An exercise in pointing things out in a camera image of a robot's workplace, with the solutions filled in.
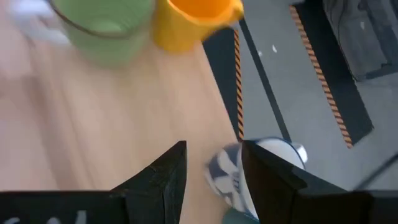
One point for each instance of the wooden shelf black legs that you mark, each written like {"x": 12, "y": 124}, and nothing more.
{"x": 93, "y": 124}

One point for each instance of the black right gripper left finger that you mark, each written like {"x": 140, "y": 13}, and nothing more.
{"x": 161, "y": 193}

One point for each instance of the large black striped-edge floor mat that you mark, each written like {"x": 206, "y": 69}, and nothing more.
{"x": 339, "y": 93}

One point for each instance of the white mug blue leaf pattern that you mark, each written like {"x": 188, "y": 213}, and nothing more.
{"x": 224, "y": 174}

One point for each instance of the small black striped-edge floor mat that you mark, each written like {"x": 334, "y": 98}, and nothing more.
{"x": 224, "y": 77}

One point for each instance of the yellow mug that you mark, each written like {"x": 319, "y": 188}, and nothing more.
{"x": 183, "y": 28}

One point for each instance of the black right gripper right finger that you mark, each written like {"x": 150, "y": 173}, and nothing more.
{"x": 270, "y": 193}

